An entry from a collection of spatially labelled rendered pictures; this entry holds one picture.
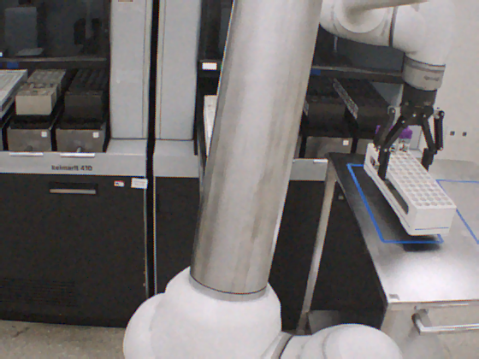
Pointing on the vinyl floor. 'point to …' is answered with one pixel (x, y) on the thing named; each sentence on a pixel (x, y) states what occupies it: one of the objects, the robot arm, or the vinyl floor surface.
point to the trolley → (403, 256)
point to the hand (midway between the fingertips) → (404, 168)
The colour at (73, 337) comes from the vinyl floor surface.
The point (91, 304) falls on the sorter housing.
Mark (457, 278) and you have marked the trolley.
